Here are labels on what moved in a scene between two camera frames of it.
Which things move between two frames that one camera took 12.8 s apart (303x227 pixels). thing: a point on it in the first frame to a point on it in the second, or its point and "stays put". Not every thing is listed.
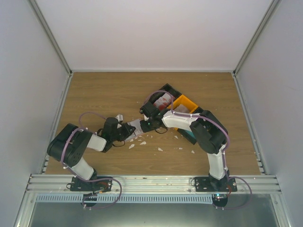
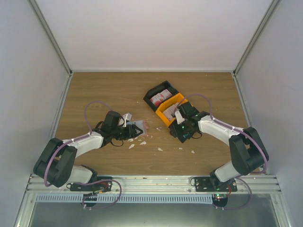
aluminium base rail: [154, 184] stays put
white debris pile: [131, 146] stays put
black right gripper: [144, 128] to [190, 132]
